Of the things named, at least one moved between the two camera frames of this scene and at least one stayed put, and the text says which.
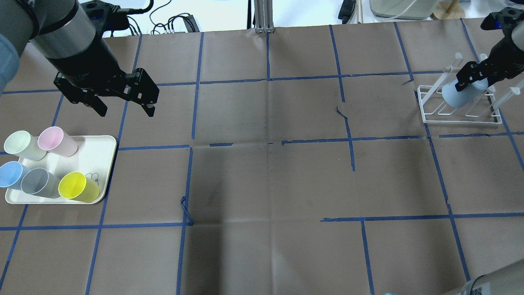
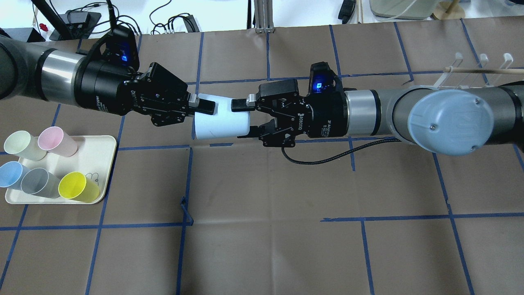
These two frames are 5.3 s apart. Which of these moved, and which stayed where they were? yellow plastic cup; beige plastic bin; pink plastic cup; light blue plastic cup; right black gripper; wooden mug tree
Moved: right black gripper; light blue plastic cup
Stayed: yellow plastic cup; wooden mug tree; pink plastic cup; beige plastic bin
